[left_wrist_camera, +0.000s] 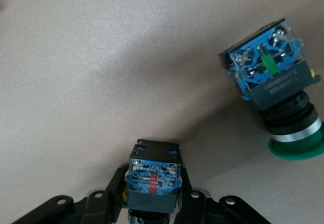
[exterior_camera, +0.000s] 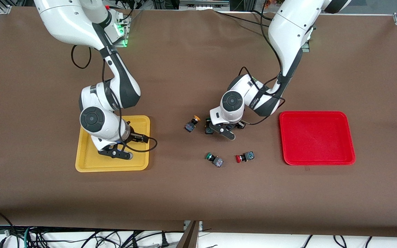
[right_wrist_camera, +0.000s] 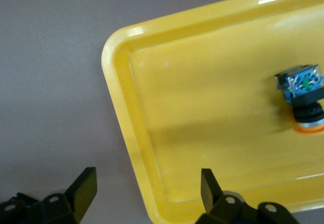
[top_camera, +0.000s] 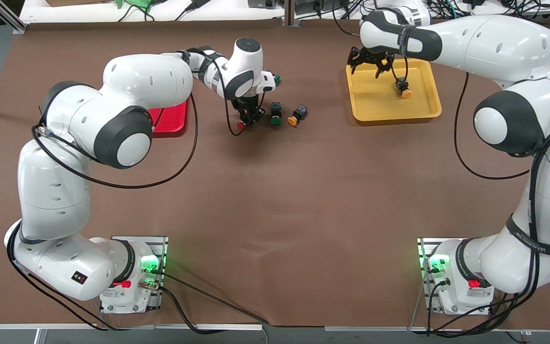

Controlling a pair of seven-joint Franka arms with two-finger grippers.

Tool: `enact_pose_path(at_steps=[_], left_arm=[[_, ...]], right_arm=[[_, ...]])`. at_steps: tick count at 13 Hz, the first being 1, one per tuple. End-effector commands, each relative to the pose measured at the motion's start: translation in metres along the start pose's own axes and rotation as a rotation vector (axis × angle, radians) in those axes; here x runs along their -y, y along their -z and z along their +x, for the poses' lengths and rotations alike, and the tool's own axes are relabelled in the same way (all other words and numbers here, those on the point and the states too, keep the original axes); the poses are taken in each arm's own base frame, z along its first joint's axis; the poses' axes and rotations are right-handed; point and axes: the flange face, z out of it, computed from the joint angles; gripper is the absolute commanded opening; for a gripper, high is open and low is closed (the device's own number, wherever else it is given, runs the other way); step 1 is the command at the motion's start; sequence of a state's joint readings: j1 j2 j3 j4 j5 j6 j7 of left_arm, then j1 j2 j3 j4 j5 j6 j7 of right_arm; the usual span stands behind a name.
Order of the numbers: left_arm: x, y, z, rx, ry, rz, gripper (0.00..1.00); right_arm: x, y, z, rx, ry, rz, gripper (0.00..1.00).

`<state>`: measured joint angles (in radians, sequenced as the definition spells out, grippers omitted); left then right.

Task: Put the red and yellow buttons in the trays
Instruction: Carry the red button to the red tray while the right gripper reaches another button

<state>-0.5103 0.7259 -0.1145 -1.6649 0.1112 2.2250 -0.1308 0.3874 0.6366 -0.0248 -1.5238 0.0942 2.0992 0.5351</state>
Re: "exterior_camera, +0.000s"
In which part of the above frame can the red cap push button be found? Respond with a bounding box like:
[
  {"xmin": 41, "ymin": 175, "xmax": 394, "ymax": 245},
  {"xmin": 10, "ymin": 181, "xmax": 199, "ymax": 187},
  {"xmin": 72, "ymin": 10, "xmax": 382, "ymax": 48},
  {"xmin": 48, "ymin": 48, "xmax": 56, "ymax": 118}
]
[{"xmin": 235, "ymin": 151, "xmax": 255, "ymax": 164}]

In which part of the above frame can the yellow cap push button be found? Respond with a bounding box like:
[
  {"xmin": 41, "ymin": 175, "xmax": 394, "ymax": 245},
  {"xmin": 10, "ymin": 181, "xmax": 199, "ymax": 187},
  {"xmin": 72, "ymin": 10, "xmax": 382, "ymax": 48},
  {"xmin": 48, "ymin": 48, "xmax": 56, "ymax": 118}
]
[{"xmin": 185, "ymin": 115, "xmax": 201, "ymax": 133}]

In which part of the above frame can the yellow plastic tray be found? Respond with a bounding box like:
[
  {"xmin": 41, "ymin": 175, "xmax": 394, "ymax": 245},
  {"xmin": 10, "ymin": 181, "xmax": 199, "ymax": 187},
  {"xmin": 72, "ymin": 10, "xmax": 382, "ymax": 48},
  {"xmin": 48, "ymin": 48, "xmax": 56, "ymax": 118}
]
[{"xmin": 75, "ymin": 115, "xmax": 151, "ymax": 172}]

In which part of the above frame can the brown table mat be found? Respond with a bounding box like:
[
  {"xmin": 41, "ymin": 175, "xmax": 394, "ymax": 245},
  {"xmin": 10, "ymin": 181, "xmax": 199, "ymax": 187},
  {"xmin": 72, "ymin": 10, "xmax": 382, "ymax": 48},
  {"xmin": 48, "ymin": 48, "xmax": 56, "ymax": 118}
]
[{"xmin": 0, "ymin": 8, "xmax": 397, "ymax": 238}]

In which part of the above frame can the red plastic tray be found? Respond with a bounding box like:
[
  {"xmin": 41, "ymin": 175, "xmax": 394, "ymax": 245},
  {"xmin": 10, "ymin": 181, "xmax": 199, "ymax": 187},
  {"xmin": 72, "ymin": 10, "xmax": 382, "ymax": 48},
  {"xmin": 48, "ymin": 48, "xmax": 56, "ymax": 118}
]
[{"xmin": 279, "ymin": 111, "xmax": 356, "ymax": 166}]

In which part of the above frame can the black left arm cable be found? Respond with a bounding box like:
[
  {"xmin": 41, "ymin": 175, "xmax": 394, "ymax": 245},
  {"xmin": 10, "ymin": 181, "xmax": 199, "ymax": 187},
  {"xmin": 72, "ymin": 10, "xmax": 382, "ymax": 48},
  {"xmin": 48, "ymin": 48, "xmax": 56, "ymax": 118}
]
[{"xmin": 241, "ymin": 0, "xmax": 286, "ymax": 126}]

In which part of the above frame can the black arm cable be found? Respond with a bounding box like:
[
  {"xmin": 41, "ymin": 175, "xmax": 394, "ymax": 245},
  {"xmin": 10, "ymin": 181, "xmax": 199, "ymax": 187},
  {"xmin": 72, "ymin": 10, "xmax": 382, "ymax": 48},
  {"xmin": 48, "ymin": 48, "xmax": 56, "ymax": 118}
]
[
  {"xmin": 70, "ymin": 21, "xmax": 159, "ymax": 153},
  {"xmin": 241, "ymin": 0, "xmax": 286, "ymax": 126}
]

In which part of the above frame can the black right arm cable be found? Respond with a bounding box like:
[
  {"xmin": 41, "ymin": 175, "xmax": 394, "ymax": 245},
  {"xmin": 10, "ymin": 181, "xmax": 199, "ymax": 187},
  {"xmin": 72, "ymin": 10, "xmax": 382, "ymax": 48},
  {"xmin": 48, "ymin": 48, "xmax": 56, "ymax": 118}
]
[{"xmin": 70, "ymin": 21, "xmax": 159, "ymax": 153}]

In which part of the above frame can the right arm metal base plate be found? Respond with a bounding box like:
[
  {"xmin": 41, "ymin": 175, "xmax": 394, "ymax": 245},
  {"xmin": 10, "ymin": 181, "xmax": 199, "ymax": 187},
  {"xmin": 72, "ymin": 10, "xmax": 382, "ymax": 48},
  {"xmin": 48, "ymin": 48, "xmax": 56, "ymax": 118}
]
[{"xmin": 111, "ymin": 10, "xmax": 132, "ymax": 48}]

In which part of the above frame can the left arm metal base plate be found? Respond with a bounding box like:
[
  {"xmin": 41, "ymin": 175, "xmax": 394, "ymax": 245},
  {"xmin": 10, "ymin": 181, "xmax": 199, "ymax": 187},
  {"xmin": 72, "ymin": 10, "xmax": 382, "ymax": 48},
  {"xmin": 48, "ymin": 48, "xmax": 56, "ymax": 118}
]
[{"xmin": 301, "ymin": 26, "xmax": 311, "ymax": 53}]

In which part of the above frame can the black cable across mat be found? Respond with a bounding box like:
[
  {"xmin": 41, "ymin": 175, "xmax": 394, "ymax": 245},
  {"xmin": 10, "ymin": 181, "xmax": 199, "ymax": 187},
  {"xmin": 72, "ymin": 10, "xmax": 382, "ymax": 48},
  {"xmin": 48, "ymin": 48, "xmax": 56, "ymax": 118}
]
[{"xmin": 214, "ymin": 10, "xmax": 271, "ymax": 28}]

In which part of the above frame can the aluminium frame post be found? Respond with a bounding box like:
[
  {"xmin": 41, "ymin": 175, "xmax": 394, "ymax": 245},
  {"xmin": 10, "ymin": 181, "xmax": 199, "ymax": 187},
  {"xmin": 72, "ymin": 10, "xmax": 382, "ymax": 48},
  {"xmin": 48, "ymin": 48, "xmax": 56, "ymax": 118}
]
[{"xmin": 176, "ymin": 220, "xmax": 203, "ymax": 248}]

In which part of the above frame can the green floor cable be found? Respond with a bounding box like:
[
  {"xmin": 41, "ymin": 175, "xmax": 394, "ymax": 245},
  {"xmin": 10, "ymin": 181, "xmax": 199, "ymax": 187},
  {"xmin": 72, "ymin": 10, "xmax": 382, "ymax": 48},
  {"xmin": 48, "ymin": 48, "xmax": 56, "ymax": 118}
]
[{"xmin": 23, "ymin": 226, "xmax": 34, "ymax": 248}]

